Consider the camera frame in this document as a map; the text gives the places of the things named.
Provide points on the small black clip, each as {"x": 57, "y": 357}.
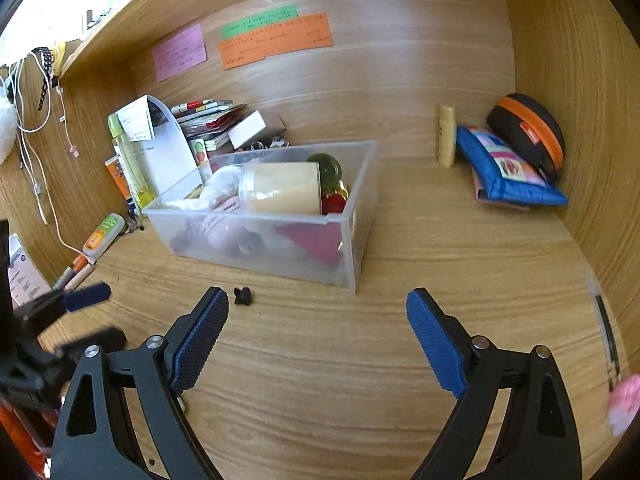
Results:
{"x": 243, "y": 296}

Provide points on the dark red card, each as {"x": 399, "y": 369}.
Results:
{"x": 315, "y": 245}

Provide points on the white printed carton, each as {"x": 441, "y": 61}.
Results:
{"x": 27, "y": 280}

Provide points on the yellow cream tube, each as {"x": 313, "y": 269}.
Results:
{"x": 447, "y": 135}

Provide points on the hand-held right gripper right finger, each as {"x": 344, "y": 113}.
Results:
{"x": 430, "y": 340}

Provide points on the white marker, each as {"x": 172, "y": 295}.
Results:
{"x": 82, "y": 275}

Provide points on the stack of books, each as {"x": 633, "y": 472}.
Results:
{"x": 210, "y": 120}

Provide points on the green yellow bottle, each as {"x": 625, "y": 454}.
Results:
{"x": 132, "y": 175}

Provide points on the orange capped marker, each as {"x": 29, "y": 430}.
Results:
{"x": 75, "y": 266}

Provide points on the white fluffy item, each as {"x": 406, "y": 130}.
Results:
{"x": 5, "y": 130}

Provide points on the wooden desktop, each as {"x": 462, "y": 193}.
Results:
{"x": 325, "y": 360}

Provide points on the white cloth bag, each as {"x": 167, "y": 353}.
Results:
{"x": 220, "y": 185}

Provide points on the pink paper note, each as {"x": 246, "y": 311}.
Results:
{"x": 180, "y": 52}

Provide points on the white-lidded cream jar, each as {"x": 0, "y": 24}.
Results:
{"x": 280, "y": 187}

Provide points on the orange packet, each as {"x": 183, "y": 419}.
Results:
{"x": 116, "y": 175}

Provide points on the orange paper note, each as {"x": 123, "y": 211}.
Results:
{"x": 300, "y": 35}

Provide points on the dotted sticker sheet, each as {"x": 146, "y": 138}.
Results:
{"x": 201, "y": 152}

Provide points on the green paper note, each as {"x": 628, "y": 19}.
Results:
{"x": 260, "y": 21}

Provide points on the orange white glue tube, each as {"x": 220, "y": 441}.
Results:
{"x": 102, "y": 234}

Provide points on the blue patchwork pencil case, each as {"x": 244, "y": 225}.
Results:
{"x": 500, "y": 180}

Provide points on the white cardboard box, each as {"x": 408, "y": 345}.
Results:
{"x": 247, "y": 130}

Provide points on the black orange zip case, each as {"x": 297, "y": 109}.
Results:
{"x": 515, "y": 120}

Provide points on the white bowl of trinkets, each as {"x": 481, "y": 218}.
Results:
{"x": 260, "y": 146}

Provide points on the pink fluffy item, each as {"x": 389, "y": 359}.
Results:
{"x": 625, "y": 405}

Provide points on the pink wallet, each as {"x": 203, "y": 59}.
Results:
{"x": 500, "y": 205}

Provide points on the wooden shelf board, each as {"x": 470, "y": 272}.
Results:
{"x": 150, "y": 25}

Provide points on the black strip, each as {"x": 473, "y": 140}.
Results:
{"x": 606, "y": 330}

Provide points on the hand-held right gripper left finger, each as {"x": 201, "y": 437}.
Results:
{"x": 200, "y": 335}

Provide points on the white paper folder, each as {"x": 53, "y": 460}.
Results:
{"x": 170, "y": 160}

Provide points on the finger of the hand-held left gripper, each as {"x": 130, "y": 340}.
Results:
{"x": 87, "y": 295}
{"x": 107, "y": 337}

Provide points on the dark metal clip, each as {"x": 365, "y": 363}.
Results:
{"x": 136, "y": 220}

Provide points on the red round item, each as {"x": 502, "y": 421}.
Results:
{"x": 334, "y": 204}

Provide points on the dark green jar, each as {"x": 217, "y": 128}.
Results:
{"x": 327, "y": 170}

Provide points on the clear plastic storage box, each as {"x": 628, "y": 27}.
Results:
{"x": 360, "y": 210}

